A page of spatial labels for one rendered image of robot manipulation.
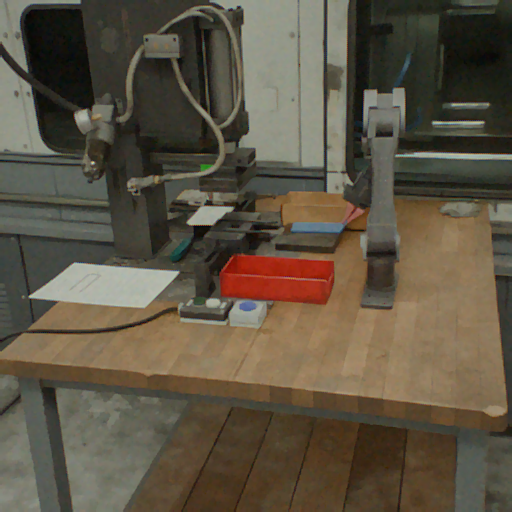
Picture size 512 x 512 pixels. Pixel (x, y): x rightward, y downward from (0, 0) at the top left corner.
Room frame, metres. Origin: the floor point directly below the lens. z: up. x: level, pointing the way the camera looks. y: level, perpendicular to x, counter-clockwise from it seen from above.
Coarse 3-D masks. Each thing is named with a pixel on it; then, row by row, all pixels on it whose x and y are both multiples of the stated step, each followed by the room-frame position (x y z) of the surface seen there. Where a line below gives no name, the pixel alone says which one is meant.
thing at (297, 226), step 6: (294, 222) 1.96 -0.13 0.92; (300, 222) 1.96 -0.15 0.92; (306, 222) 1.95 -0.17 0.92; (312, 222) 1.95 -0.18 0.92; (294, 228) 1.91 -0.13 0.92; (300, 228) 1.91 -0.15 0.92; (306, 228) 1.90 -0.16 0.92; (312, 228) 1.90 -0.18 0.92; (318, 228) 1.90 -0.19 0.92; (324, 228) 1.90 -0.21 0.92; (330, 228) 1.90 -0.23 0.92; (336, 228) 1.89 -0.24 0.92; (342, 228) 1.86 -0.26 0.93
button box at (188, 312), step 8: (184, 304) 1.45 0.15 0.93; (192, 304) 1.44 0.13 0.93; (224, 304) 1.44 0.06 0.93; (232, 304) 1.45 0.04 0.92; (160, 312) 1.45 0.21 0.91; (184, 312) 1.42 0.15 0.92; (192, 312) 1.42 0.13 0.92; (200, 312) 1.41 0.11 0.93; (208, 312) 1.41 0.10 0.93; (216, 312) 1.40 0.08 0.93; (224, 312) 1.40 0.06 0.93; (144, 320) 1.42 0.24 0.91; (184, 320) 1.42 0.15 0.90; (192, 320) 1.42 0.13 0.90; (200, 320) 1.41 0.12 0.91; (208, 320) 1.41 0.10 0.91; (216, 320) 1.40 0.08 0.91; (224, 320) 1.40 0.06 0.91; (88, 328) 1.40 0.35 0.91; (96, 328) 1.40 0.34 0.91; (104, 328) 1.40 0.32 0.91; (112, 328) 1.40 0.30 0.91; (120, 328) 1.40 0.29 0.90; (8, 336) 1.42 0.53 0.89
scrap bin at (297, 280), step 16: (240, 256) 1.64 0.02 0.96; (256, 256) 1.63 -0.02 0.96; (224, 272) 1.56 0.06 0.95; (240, 272) 1.65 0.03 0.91; (256, 272) 1.63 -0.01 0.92; (272, 272) 1.62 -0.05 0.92; (288, 272) 1.61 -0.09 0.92; (304, 272) 1.60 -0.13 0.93; (320, 272) 1.59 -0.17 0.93; (224, 288) 1.54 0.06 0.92; (240, 288) 1.53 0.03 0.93; (256, 288) 1.51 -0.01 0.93; (272, 288) 1.50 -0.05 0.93; (288, 288) 1.49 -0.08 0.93; (304, 288) 1.48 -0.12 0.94; (320, 288) 1.47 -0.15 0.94
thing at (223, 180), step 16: (160, 160) 1.81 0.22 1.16; (176, 160) 1.80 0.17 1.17; (192, 160) 1.79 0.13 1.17; (208, 160) 1.77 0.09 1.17; (224, 160) 1.76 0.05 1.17; (240, 160) 1.75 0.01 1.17; (208, 176) 1.72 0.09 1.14; (224, 176) 1.72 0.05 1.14; (240, 176) 1.71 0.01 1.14; (208, 192) 1.72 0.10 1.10; (224, 192) 1.70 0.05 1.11
